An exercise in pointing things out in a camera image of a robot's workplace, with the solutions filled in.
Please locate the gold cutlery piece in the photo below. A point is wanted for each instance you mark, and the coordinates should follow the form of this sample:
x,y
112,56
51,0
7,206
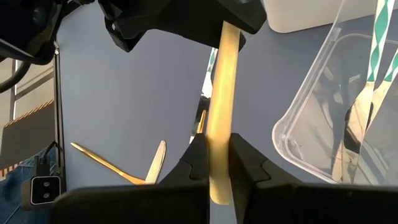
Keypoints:
x,y
105,165
202,123

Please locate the black table frame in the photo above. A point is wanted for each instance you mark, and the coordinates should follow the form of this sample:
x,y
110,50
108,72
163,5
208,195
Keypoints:
x,y
59,124

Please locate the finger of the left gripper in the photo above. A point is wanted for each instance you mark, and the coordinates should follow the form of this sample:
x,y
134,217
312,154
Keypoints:
x,y
126,35
245,14

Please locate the dark mat striped edge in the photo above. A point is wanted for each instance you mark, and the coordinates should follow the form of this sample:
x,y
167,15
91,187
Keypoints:
x,y
28,140

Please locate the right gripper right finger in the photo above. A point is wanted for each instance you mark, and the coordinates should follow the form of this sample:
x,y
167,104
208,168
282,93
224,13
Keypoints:
x,y
295,205

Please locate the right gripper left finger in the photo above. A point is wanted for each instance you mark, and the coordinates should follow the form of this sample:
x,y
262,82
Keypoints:
x,y
155,205

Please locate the person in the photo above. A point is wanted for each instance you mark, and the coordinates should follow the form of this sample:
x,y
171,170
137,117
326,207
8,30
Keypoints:
x,y
12,193

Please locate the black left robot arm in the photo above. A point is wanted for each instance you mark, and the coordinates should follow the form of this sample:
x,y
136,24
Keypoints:
x,y
25,31

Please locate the clear plastic bin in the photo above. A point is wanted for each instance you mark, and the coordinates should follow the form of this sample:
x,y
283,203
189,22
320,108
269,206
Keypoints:
x,y
311,133

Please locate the white plastic bin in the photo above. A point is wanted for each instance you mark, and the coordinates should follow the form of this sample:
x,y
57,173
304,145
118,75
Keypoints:
x,y
311,15

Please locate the green white striped straw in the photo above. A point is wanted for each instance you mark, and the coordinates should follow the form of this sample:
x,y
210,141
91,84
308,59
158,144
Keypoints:
x,y
381,31

